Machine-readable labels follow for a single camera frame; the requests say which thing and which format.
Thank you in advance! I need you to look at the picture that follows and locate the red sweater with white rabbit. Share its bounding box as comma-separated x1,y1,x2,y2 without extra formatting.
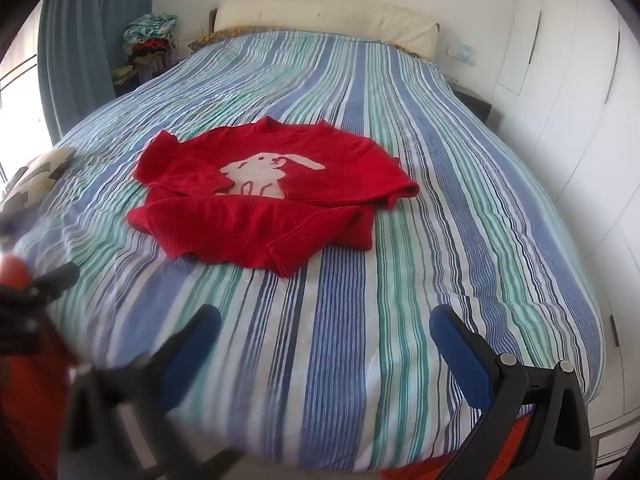
126,116,420,279

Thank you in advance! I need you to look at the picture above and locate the person's orange clothing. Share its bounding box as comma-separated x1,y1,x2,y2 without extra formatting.
0,330,548,480

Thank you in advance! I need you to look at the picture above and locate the pile of colourful clothes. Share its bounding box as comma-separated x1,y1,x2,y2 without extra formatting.
111,11,180,97

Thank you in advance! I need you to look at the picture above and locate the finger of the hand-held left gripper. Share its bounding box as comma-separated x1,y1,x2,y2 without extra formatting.
29,261,82,307

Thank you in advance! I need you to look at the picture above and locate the window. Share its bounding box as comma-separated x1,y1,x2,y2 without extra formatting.
0,10,57,182

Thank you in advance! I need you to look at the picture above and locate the beige patterned cushion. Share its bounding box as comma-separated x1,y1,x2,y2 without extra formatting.
0,146,77,217

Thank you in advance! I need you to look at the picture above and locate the striped bed sheet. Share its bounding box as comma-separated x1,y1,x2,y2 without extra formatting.
10,30,607,472

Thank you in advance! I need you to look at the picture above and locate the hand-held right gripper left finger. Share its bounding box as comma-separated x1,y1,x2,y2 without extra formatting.
70,304,247,480

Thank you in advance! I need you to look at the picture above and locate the white wardrobe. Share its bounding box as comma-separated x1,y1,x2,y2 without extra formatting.
492,0,640,463

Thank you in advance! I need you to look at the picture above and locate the cream padded headboard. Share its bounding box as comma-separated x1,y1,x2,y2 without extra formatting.
214,0,440,57

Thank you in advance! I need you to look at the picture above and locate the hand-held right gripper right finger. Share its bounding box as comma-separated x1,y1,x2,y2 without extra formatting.
429,304,597,480

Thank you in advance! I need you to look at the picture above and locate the dark nightstand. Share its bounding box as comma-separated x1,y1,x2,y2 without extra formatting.
452,82,494,124

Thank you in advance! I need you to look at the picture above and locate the blue curtain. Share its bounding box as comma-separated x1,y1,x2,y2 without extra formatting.
37,0,157,142

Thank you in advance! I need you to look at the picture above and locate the white wall socket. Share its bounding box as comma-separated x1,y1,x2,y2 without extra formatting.
446,44,476,65

